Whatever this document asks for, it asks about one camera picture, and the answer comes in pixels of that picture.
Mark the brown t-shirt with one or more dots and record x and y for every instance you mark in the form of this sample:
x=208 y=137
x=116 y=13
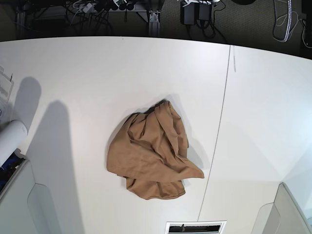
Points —
x=150 y=152

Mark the black power adapter left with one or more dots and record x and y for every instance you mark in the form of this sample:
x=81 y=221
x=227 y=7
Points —
x=187 y=14

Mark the black power adapter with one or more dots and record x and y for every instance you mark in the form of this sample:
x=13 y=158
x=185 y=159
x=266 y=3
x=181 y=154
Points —
x=204 y=12
x=187 y=14

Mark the black power adapter right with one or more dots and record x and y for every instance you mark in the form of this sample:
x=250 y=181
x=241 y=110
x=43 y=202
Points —
x=204 y=12

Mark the white cylinder roll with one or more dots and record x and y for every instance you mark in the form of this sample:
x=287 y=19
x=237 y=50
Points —
x=10 y=138

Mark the clear plastic container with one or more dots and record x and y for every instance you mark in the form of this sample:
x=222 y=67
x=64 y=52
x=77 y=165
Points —
x=6 y=86

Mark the aluminium frame post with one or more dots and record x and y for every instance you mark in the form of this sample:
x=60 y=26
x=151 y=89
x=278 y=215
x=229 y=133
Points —
x=151 y=15

